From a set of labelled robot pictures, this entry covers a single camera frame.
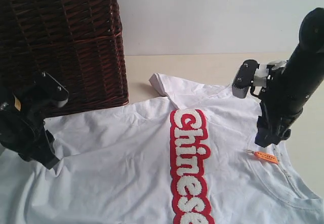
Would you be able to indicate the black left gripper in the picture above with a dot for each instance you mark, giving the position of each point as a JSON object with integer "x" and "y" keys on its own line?
{"x": 23, "y": 135}

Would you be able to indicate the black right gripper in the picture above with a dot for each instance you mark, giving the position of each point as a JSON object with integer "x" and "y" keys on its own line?
{"x": 279, "y": 110}

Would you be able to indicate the white t-shirt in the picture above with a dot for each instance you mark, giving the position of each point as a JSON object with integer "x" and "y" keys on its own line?
{"x": 178, "y": 158}

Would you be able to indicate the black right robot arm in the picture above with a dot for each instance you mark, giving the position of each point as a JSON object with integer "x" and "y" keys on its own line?
{"x": 303, "y": 72}

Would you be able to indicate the dark brown wicker basket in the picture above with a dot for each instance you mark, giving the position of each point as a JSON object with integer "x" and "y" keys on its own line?
{"x": 78, "y": 42}

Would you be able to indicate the orange garment hang tag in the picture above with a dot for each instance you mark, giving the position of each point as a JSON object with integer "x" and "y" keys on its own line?
{"x": 263, "y": 156}

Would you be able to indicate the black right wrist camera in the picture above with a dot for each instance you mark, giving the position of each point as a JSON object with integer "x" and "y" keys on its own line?
{"x": 255, "y": 78}

